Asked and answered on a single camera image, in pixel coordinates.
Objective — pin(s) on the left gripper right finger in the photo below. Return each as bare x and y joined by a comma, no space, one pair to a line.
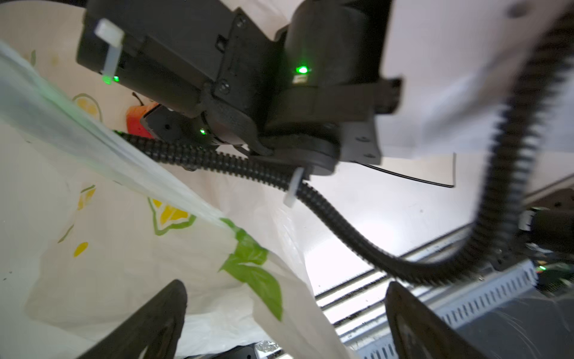
418,332

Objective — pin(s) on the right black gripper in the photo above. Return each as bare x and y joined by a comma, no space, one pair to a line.
173,127

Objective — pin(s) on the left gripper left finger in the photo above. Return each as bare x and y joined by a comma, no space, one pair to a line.
151,332

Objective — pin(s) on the red fake fruit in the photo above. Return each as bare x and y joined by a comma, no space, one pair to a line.
134,115

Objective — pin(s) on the white plastic bag fruit print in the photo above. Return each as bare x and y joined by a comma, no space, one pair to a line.
87,238

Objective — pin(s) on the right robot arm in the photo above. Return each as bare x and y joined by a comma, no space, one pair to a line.
262,108

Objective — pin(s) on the white tray black rim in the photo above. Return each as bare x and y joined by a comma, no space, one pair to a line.
439,171

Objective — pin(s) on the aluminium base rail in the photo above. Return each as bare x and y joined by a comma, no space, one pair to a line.
517,308

